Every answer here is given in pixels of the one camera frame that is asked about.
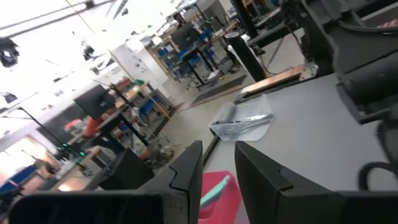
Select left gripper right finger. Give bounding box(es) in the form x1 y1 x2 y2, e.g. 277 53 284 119
234 141 343 224

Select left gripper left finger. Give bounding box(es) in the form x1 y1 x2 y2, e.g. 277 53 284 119
138 139 205 224

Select solid teal handle spoon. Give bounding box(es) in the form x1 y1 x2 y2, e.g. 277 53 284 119
200 174 231 208

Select red plastic bin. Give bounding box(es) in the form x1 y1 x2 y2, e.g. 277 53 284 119
198 170 243 224

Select black floor case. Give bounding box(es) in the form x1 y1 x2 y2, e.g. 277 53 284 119
86 147 155 191

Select clear plastic bin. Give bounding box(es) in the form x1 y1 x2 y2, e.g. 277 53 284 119
208 93 275 142

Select black monitor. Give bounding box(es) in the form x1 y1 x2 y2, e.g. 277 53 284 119
73 83 116 121

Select white pillar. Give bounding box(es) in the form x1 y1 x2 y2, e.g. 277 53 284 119
110 42 170 93

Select black pole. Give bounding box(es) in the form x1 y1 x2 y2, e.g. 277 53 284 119
224 30 269 83

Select shelf with blue bins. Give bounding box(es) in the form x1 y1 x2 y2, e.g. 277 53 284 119
148 26 221 83

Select black ceiling spot lamp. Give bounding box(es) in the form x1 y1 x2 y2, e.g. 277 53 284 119
82 45 96 62
0 37 20 68

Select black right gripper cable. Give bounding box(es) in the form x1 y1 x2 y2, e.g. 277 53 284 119
357 161 398 191

